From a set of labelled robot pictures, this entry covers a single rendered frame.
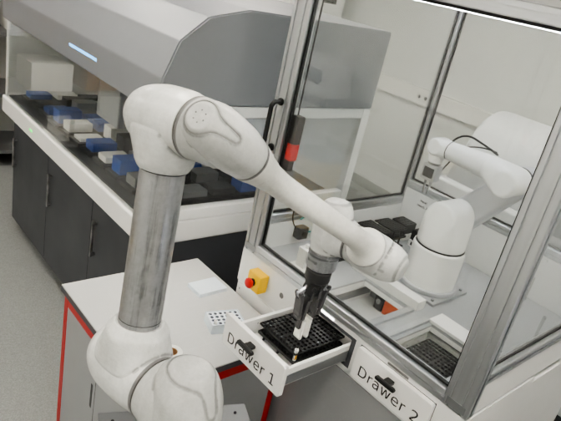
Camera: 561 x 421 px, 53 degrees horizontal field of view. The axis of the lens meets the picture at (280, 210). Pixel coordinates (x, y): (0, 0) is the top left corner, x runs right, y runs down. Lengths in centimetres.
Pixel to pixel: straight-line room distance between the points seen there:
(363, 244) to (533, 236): 40
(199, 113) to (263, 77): 135
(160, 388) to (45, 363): 180
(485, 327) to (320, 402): 73
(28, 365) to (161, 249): 185
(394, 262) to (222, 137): 60
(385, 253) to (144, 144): 65
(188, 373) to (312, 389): 88
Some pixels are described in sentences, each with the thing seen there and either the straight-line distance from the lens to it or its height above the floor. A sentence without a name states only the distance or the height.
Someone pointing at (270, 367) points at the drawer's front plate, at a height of 89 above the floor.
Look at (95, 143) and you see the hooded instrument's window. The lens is 270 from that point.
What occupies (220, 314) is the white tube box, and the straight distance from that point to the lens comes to 205.
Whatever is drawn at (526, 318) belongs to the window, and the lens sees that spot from 171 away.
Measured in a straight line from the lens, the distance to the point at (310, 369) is 180.
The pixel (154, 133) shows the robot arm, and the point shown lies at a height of 159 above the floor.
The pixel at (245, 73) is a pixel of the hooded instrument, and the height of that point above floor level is 154.
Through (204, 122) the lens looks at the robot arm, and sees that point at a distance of 104.
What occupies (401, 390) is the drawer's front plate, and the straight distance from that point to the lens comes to 178.
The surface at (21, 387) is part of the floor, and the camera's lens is 293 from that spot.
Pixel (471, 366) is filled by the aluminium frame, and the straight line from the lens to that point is 163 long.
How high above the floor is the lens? 194
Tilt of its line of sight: 22 degrees down
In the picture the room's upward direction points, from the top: 13 degrees clockwise
